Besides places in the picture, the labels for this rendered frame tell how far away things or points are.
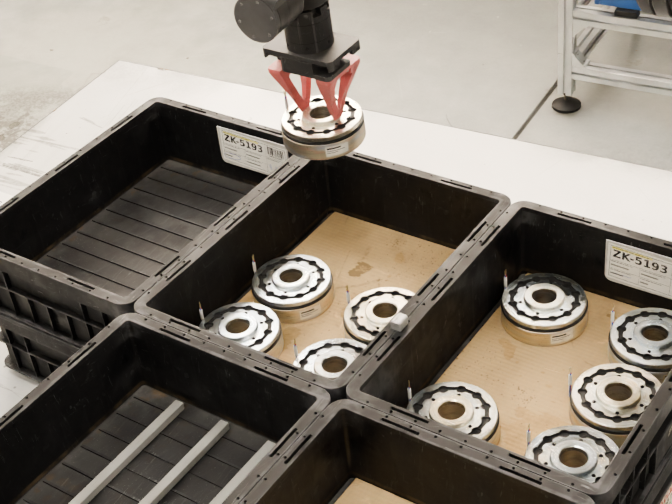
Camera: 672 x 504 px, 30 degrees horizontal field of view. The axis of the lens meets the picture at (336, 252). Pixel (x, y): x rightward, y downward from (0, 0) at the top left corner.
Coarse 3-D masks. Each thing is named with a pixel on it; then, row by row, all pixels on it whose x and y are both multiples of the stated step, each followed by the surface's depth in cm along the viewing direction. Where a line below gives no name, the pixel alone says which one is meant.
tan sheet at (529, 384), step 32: (608, 320) 152; (480, 352) 149; (512, 352) 149; (544, 352) 148; (576, 352) 148; (480, 384) 145; (512, 384) 144; (544, 384) 144; (512, 416) 140; (544, 416) 140; (512, 448) 136
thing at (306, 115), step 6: (324, 102) 157; (306, 108) 156; (312, 108) 156; (318, 108) 156; (324, 108) 156; (306, 114) 155; (306, 120) 154; (312, 120) 154; (318, 120) 153; (324, 120) 153; (330, 120) 153; (336, 120) 154
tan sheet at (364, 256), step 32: (352, 224) 172; (320, 256) 167; (352, 256) 167; (384, 256) 166; (416, 256) 165; (448, 256) 165; (352, 288) 161; (416, 288) 160; (320, 320) 157; (288, 352) 153
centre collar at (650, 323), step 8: (648, 320) 145; (656, 320) 145; (640, 328) 144; (648, 328) 145; (664, 328) 144; (640, 336) 143; (640, 344) 143; (648, 344) 142; (656, 344) 142; (664, 344) 142
